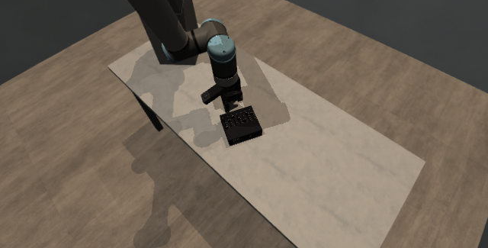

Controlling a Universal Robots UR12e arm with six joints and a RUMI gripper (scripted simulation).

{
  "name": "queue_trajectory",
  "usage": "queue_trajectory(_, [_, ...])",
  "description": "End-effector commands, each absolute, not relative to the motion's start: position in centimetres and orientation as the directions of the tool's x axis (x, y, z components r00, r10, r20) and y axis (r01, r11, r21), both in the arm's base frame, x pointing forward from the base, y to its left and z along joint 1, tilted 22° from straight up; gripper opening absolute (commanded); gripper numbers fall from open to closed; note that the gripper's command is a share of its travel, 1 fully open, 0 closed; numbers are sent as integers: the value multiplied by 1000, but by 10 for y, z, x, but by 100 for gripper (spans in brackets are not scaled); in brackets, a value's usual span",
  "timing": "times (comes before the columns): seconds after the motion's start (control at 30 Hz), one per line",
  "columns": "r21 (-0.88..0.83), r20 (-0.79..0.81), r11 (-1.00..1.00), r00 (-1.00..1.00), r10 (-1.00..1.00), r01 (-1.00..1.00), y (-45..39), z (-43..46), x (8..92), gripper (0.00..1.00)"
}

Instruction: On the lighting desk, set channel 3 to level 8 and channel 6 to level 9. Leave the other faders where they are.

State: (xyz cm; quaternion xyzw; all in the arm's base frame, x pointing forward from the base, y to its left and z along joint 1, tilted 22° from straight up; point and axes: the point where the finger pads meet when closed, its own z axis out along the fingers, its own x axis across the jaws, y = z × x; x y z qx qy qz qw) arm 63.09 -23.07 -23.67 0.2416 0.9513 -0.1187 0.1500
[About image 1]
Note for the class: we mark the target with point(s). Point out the black lighting desk panel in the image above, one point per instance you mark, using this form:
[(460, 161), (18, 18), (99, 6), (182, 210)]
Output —
[(242, 125)]

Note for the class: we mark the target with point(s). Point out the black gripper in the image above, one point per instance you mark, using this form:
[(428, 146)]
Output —
[(231, 96)]

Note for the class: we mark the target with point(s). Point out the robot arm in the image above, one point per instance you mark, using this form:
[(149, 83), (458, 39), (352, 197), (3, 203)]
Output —
[(179, 45)]

